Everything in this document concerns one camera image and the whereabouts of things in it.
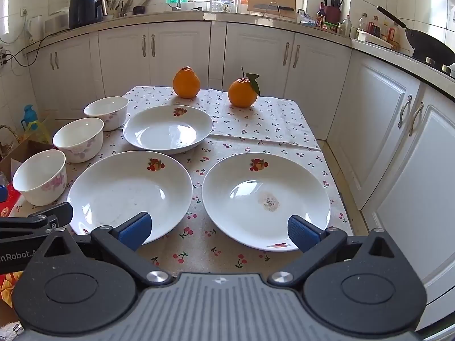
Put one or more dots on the white fruit print plate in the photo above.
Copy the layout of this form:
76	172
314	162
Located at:
167	131
248	184
124	191

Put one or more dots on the orange with green leaf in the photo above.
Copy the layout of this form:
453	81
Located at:
241	92

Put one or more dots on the white electric kettle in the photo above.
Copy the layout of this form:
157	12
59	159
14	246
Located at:
35	28

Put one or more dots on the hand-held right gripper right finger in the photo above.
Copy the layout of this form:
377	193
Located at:
302	234

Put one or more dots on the white rice cooker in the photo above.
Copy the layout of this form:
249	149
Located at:
57	19

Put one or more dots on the white dish tray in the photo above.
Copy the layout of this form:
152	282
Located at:
373	39

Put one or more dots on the dark blue air fryer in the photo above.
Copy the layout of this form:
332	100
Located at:
85	7

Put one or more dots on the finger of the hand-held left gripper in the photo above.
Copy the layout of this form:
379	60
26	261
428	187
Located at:
39	220

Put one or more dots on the orange without leaf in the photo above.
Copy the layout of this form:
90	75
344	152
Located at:
185	83

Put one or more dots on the dark red knife block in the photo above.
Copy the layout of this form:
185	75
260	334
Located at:
333	14

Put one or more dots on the cardboard box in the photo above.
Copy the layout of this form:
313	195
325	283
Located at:
33	146

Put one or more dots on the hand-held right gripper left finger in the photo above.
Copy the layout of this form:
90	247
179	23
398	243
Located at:
135	229

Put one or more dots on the wicker basket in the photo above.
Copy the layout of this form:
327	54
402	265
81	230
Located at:
9	145

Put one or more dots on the blue thermos jug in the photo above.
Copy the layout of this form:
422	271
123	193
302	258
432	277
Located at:
28	115

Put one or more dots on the dark sauce bottle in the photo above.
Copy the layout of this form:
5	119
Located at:
321	16

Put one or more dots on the white power strip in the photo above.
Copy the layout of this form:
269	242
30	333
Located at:
3	58

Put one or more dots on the red orange printed packet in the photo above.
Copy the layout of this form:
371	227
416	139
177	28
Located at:
12	207

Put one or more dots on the white kitchen cabinets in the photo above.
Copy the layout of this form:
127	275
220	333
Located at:
248	49

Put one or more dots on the black gas stove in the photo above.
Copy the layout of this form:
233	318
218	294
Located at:
432	62

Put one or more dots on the cherry print tablecloth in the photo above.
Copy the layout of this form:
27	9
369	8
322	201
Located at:
248	124

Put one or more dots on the white floral print bowl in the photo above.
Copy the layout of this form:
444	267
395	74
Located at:
80	145
106	113
39	184

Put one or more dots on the black wok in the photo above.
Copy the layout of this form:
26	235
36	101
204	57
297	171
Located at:
426	42

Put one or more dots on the utensil holder with utensils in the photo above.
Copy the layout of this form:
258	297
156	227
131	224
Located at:
117	9

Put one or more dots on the clear glass bottle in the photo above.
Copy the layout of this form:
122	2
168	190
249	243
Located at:
347	26

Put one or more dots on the yellow plastic bag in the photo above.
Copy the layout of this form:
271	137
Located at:
37	133

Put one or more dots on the kitchen cleaver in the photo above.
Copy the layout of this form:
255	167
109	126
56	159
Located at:
273	7

